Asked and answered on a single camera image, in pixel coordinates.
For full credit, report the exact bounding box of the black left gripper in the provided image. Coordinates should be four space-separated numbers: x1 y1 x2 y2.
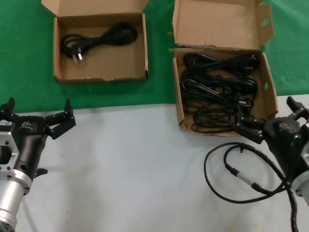
0 97 77 180

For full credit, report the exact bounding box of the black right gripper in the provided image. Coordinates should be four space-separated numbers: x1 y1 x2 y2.
235 96 309 185

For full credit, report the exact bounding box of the black power cord with plug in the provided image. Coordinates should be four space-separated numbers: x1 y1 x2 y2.
59 21 139 64

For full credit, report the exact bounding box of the cardboard box with plain lid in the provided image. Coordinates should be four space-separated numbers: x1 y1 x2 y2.
41 0 150 85

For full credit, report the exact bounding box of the cardboard box with holed flap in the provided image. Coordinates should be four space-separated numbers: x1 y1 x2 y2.
172 0 279 138

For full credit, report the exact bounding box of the small black knob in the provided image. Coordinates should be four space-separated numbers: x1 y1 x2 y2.
33 168 48 179

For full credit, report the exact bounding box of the green table mat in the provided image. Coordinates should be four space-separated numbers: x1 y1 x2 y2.
0 0 309 114

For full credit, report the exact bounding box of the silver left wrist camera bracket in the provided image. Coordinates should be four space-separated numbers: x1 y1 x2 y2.
0 120 20 181

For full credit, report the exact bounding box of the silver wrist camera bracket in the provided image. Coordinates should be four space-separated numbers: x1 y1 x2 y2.
0 120 20 181
301 122 309 168

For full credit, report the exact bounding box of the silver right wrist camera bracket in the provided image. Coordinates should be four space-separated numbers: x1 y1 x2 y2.
301 122 309 168

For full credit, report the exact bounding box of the thin black tangled cable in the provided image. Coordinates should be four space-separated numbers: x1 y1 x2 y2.
185 96 256 133

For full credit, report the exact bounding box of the black robot cable silver connector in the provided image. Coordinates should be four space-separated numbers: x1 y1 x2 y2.
204 142 302 232

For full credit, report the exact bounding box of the black coiled power cord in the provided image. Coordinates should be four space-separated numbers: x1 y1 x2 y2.
184 52 261 73
181 69 258 107

